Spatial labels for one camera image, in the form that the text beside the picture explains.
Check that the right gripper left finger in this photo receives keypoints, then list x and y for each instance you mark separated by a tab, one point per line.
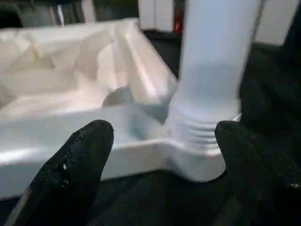
70	176

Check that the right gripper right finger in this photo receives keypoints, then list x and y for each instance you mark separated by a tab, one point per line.
258	179

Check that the grey curtain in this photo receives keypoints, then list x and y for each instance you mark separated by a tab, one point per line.
40	11

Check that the white glass-door cabinet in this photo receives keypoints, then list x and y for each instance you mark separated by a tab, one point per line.
162	14

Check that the white plastic table top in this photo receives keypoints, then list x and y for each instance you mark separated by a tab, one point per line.
70	82

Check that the white plastic table leg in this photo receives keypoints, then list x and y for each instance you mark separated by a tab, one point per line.
211	70

